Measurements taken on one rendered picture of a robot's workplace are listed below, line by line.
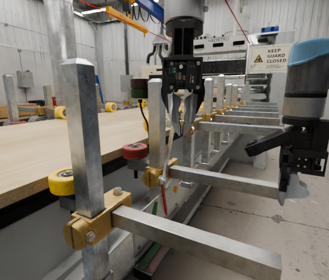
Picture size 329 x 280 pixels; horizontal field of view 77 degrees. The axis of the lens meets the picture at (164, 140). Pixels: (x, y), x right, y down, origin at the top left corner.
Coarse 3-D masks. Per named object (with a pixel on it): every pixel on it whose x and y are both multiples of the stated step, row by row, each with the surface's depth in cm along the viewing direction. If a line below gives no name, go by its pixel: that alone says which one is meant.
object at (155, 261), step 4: (160, 248) 51; (164, 248) 51; (160, 252) 50; (164, 252) 50; (156, 256) 49; (160, 256) 49; (152, 260) 48; (156, 260) 48; (160, 260) 48; (148, 264) 47; (152, 264) 47; (156, 264) 47; (148, 268) 46; (152, 268) 46; (148, 272) 45
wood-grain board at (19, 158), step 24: (48, 120) 127; (120, 120) 127; (0, 144) 71; (24, 144) 71; (48, 144) 71; (120, 144) 71; (0, 168) 50; (24, 168) 50; (48, 168) 50; (0, 192) 38; (24, 192) 42
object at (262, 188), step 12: (132, 168) 67; (144, 168) 65; (180, 168) 61; (192, 168) 61; (192, 180) 58; (204, 180) 57; (216, 180) 55; (228, 180) 54; (240, 180) 53; (252, 180) 53; (252, 192) 51; (264, 192) 50; (276, 192) 49
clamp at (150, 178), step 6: (174, 162) 64; (150, 168) 58; (156, 168) 58; (162, 168) 58; (168, 168) 61; (144, 174) 57; (150, 174) 56; (156, 174) 56; (162, 174) 58; (168, 174) 61; (144, 180) 57; (150, 180) 56; (156, 180) 56; (168, 180) 62; (150, 186) 57
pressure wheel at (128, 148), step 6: (126, 144) 69; (132, 144) 69; (138, 144) 69; (144, 144) 69; (126, 150) 64; (132, 150) 63; (138, 150) 64; (144, 150) 65; (126, 156) 65; (132, 156) 64; (138, 156) 64; (144, 156) 66
